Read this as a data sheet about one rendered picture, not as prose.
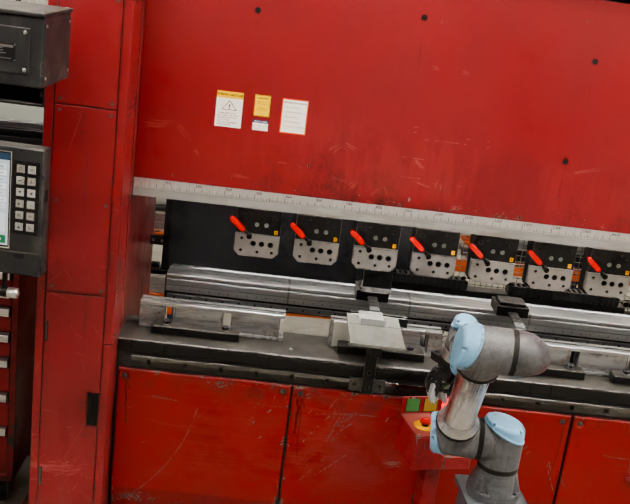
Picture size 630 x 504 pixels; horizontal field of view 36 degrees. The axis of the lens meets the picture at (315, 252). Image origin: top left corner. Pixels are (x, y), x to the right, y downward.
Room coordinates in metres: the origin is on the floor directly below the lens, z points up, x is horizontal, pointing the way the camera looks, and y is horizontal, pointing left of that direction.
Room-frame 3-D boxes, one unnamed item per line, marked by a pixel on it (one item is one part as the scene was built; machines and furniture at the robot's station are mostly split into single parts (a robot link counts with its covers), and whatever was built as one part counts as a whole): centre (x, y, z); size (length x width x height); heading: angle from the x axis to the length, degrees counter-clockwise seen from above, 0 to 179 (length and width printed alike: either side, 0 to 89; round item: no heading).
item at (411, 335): (3.21, -0.28, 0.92); 0.39 x 0.06 x 0.10; 93
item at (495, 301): (3.38, -0.75, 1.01); 0.26 x 0.12 x 0.05; 3
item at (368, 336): (3.06, -0.23, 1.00); 0.26 x 0.18 x 0.01; 3
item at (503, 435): (2.50, -0.58, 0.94); 0.13 x 0.12 x 0.14; 89
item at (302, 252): (3.19, 0.00, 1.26); 0.15 x 0.09 x 0.17; 93
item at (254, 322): (3.18, 0.32, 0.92); 0.50 x 0.06 x 0.10; 93
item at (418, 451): (2.87, -0.46, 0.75); 0.20 x 0.16 x 0.18; 107
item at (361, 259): (3.20, -0.20, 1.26); 0.15 x 0.09 x 0.17; 93
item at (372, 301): (3.36, -0.23, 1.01); 0.26 x 0.12 x 0.05; 3
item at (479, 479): (2.50, -0.59, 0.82); 0.15 x 0.15 x 0.10
